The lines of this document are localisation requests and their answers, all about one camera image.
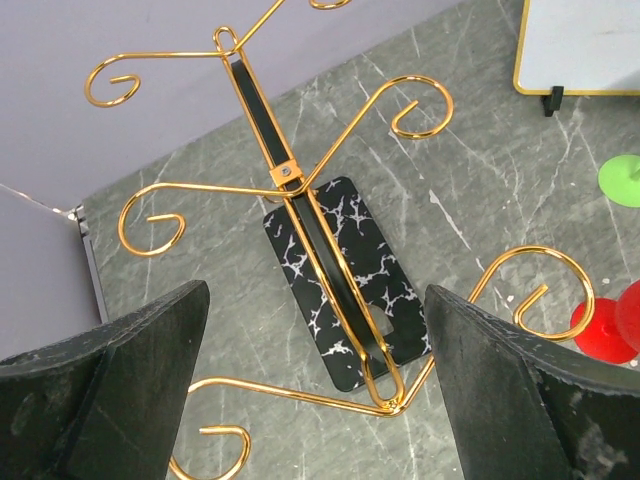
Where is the gold framed whiteboard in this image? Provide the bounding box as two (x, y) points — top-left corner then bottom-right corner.
(513, 0), (639, 117)

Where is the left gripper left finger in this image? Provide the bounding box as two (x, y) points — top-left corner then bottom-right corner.
(1, 280), (209, 479)

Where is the red plastic wine glass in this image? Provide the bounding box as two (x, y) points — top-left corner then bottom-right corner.
(574, 281), (639, 364)

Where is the gold wine glass rack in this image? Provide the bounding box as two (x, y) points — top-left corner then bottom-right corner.
(83, 0), (597, 480)

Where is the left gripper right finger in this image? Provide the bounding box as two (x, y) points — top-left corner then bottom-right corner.
(424, 285), (639, 479)

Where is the green plastic wine glass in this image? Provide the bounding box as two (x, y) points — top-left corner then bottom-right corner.
(598, 154), (640, 208)

